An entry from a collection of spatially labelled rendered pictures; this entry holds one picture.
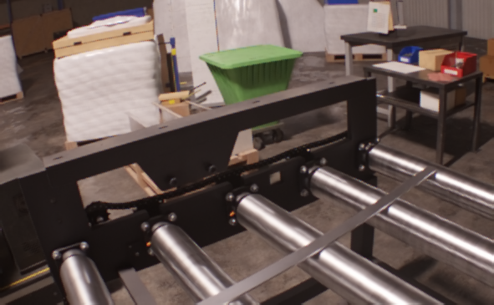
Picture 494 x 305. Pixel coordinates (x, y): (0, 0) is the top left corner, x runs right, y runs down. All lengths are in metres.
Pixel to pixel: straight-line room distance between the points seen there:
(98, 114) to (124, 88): 0.42
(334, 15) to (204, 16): 3.53
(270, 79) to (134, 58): 1.45
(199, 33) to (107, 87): 1.22
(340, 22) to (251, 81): 4.31
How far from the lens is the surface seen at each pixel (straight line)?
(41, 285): 2.36
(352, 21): 7.95
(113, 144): 1.22
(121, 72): 4.54
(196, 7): 4.95
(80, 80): 4.64
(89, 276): 1.15
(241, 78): 3.81
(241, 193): 1.42
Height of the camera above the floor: 1.55
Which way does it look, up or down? 21 degrees down
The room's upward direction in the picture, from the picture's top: 5 degrees counter-clockwise
